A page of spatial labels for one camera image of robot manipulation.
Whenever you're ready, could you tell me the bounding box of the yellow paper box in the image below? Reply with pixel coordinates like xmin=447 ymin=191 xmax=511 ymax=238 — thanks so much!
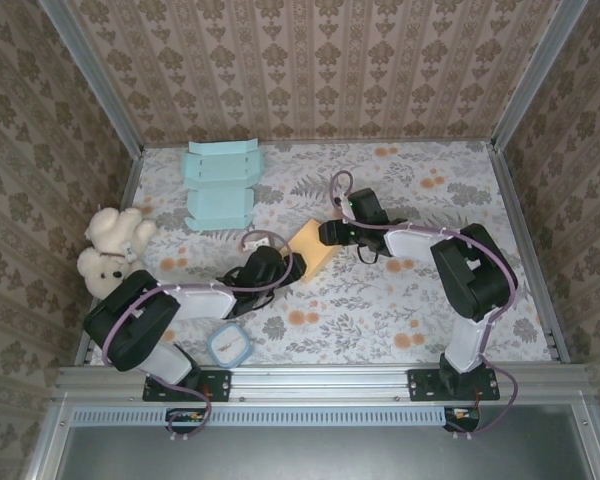
xmin=287 ymin=219 xmax=342 ymax=285

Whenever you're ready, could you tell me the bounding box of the light blue paper box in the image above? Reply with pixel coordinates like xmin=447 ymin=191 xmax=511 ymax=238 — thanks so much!
xmin=181 ymin=139 xmax=264 ymax=232

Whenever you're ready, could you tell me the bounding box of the square blue-rimmed container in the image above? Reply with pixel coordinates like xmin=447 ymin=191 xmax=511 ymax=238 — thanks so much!
xmin=207 ymin=322 xmax=254 ymax=370

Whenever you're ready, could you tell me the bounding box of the floral patterned table cover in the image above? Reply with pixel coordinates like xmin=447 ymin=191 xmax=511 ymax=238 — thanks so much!
xmin=87 ymin=140 xmax=556 ymax=366

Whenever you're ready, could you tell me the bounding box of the white teddy bear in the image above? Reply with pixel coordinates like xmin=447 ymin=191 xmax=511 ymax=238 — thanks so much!
xmin=77 ymin=205 xmax=159 ymax=301

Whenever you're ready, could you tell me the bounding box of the black connector board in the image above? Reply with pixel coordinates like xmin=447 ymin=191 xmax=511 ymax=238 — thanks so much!
xmin=443 ymin=406 xmax=481 ymax=434
xmin=165 ymin=407 xmax=212 ymax=435

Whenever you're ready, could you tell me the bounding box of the grey metal panel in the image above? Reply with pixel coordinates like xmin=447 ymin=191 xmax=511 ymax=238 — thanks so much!
xmin=54 ymin=404 xmax=599 ymax=480

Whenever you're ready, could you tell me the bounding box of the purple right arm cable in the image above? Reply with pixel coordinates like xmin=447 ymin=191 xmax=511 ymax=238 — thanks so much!
xmin=329 ymin=171 xmax=520 ymax=442

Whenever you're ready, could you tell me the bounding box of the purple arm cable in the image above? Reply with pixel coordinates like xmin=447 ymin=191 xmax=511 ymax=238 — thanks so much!
xmin=101 ymin=230 xmax=294 ymax=444
xmin=329 ymin=171 xmax=520 ymax=442

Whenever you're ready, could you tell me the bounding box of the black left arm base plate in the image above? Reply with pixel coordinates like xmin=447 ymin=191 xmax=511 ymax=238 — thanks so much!
xmin=142 ymin=368 xmax=233 ymax=404

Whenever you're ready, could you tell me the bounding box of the aluminium mounting rail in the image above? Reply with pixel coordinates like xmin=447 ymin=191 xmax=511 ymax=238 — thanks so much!
xmin=53 ymin=363 xmax=592 ymax=402

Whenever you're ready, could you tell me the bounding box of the grey slotted cable duct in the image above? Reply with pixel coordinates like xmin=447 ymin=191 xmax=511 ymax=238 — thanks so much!
xmin=72 ymin=405 xmax=451 ymax=427

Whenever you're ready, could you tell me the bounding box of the aluminium side rail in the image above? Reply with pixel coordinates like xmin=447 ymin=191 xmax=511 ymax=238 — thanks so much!
xmin=488 ymin=142 xmax=572 ymax=365
xmin=73 ymin=147 xmax=146 ymax=369

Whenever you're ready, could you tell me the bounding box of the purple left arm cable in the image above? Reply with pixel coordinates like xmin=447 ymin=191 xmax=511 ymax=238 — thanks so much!
xmin=101 ymin=230 xmax=294 ymax=444

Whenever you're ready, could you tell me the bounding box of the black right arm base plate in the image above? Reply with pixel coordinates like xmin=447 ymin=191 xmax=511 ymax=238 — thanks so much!
xmin=407 ymin=368 xmax=501 ymax=404

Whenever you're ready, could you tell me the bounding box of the aluminium frame post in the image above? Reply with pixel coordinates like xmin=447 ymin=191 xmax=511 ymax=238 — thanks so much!
xmin=488 ymin=0 xmax=595 ymax=154
xmin=39 ymin=0 xmax=146 ymax=156

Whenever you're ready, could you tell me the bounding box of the aluminium lower frame bar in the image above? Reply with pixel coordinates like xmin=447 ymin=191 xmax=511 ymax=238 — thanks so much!
xmin=577 ymin=394 xmax=600 ymax=480
xmin=27 ymin=392 xmax=74 ymax=480

